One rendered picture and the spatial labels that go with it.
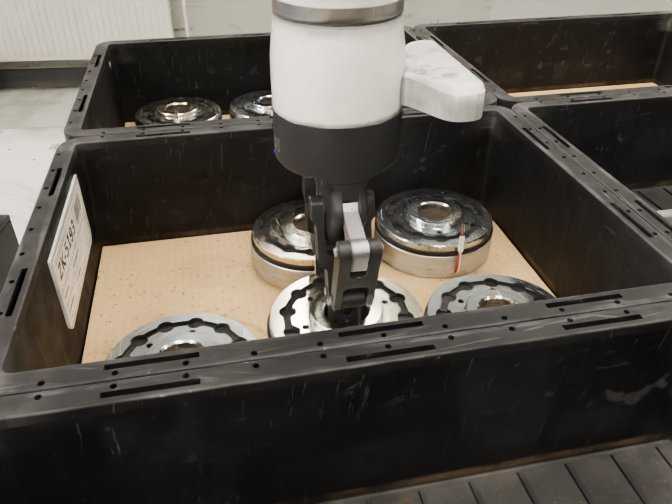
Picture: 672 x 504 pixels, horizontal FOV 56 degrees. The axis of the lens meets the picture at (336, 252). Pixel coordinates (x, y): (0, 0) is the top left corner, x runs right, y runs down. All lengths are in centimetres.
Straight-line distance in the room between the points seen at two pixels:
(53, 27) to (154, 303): 314
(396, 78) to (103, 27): 324
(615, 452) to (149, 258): 39
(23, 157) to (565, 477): 97
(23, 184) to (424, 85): 81
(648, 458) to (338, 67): 29
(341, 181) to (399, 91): 6
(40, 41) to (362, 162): 336
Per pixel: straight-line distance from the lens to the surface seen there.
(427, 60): 38
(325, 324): 40
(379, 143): 35
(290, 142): 35
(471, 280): 49
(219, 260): 56
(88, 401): 31
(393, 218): 56
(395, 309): 42
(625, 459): 44
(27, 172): 110
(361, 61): 33
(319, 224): 38
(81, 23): 357
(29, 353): 39
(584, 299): 37
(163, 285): 54
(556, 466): 42
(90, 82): 71
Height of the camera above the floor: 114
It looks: 34 degrees down
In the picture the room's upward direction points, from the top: straight up
